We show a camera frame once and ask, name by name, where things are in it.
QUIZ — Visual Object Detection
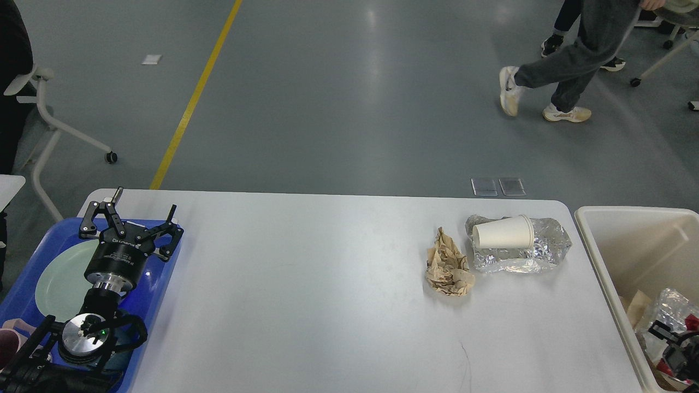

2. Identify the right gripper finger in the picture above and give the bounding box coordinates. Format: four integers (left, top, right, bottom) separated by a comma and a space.
648, 320, 686, 361

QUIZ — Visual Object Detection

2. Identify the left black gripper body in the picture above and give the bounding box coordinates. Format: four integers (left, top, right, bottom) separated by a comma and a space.
82, 221, 159, 293

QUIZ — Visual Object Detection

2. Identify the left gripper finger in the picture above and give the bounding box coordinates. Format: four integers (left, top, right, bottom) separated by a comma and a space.
134, 204, 184, 262
78, 186, 126, 239

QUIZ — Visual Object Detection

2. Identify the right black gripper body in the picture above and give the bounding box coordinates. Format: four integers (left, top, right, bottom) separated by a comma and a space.
674, 338, 698, 383

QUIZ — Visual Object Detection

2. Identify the aluminium foil sheet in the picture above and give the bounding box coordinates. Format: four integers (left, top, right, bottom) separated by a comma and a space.
634, 288, 698, 364

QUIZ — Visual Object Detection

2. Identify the red snack wrapper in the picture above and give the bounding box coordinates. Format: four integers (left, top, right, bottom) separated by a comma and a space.
661, 315, 697, 381

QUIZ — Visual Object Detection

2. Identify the large brown paper bag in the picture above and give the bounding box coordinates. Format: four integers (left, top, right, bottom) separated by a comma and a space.
619, 290, 653, 329

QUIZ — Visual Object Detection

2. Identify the light green plate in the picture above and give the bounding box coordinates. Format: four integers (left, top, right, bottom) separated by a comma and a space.
35, 240, 99, 323

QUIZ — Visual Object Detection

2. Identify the pink home mug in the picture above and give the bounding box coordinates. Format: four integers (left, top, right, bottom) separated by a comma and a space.
1, 318, 36, 370

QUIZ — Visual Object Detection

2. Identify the brown paper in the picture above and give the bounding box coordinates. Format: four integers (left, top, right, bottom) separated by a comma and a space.
425, 227, 475, 297

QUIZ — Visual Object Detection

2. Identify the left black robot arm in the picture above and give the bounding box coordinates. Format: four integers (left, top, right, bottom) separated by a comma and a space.
2, 188, 185, 392

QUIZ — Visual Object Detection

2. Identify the dark teal home mug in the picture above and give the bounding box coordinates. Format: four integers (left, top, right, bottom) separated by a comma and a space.
101, 311, 145, 372

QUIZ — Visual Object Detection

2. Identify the beige plastic bin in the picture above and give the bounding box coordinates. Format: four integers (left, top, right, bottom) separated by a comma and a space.
575, 206, 698, 392

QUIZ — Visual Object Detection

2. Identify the white side table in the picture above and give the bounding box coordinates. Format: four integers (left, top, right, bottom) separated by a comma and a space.
0, 174, 26, 211

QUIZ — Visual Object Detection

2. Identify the small crumpled foil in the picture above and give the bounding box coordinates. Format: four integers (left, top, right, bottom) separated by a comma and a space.
465, 215, 572, 274

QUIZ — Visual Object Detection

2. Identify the lying white paper cup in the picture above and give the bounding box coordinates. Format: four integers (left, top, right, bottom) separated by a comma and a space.
472, 216, 535, 249

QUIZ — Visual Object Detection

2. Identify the seated person in black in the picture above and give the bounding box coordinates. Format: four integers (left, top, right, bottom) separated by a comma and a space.
1, 1, 33, 175

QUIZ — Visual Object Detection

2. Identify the white chair base right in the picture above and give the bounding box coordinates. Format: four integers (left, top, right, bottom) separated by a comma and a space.
629, 1, 698, 87

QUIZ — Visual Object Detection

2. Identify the person in grey trousers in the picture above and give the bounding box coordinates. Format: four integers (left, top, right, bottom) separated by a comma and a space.
499, 1, 666, 123

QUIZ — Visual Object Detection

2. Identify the person in dark trousers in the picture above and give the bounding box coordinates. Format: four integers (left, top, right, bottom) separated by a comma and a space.
540, 1, 626, 72

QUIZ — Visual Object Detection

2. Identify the white chair frame left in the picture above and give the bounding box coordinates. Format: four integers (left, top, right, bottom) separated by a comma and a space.
3, 64, 118, 222

